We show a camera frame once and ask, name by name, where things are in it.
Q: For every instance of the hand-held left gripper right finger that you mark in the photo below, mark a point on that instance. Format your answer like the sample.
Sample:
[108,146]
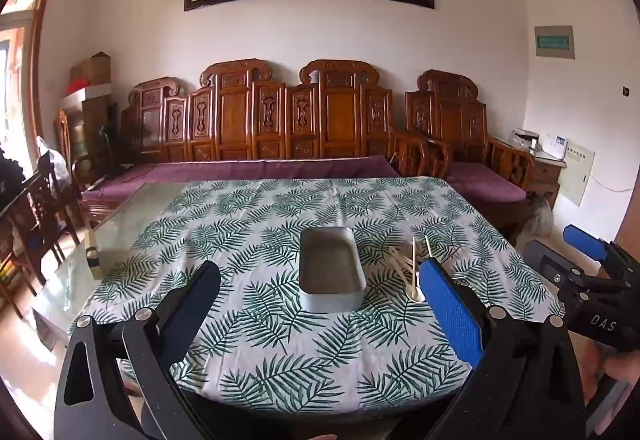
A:
[450,310]

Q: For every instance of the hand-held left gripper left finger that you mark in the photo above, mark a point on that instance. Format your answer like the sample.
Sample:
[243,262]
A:
[192,315]

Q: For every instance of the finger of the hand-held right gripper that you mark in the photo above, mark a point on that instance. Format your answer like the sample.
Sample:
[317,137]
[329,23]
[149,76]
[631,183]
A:
[550,267]
[585,241]

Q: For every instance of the white plastic spoon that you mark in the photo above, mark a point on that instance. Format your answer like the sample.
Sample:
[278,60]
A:
[416,295]

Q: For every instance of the wooden chopstick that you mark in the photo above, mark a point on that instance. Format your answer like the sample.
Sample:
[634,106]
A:
[415,255]
[428,247]

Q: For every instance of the grey metal tray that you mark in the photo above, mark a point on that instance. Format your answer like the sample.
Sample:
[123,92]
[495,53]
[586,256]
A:
[330,270]

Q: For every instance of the person's right hand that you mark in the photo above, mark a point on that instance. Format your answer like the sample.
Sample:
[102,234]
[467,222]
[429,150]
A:
[622,370]

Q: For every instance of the brown wooden door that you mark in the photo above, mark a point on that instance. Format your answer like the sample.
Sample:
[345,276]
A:
[629,225]

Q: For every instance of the grey plastic bag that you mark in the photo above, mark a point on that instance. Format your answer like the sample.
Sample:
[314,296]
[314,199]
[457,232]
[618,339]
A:
[541,214]

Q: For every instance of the wooden side table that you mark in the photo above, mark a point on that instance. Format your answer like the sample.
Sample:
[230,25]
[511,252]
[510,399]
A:
[545,172]

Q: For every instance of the leaf print tablecloth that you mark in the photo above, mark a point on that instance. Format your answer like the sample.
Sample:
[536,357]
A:
[280,330]

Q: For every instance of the white tabletop device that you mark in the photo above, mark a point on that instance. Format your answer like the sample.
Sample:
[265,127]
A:
[556,145]

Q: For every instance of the purple armchair cushion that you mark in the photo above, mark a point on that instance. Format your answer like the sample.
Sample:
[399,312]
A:
[485,182]

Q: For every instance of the purple sofa cushion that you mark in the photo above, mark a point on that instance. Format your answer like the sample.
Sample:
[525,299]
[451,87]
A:
[225,167]

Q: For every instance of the dark wooden dining chair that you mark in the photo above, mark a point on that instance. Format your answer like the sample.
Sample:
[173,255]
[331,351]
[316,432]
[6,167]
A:
[42,220]

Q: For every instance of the carved wooden armchair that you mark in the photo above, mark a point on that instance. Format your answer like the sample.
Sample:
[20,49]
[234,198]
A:
[450,115]

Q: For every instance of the carved wooden sofa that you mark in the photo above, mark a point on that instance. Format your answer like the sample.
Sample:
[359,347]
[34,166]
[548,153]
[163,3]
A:
[235,120]

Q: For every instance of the white plastic bag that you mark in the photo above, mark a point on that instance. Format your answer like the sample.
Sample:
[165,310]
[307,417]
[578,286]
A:
[52,160]

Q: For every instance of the dark cloth pile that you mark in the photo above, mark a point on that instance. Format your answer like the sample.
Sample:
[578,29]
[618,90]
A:
[9,180]

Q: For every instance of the white box with red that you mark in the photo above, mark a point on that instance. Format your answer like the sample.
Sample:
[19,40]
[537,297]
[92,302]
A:
[89,91]

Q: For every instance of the brown cardboard box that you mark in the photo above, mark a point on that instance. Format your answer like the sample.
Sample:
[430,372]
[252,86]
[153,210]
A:
[92,68]

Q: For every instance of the grey wall electrical box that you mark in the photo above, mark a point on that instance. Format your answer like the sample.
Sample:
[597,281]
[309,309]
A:
[554,41]

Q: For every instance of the wooden window frame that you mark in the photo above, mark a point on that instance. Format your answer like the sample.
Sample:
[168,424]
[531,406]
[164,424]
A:
[44,70]

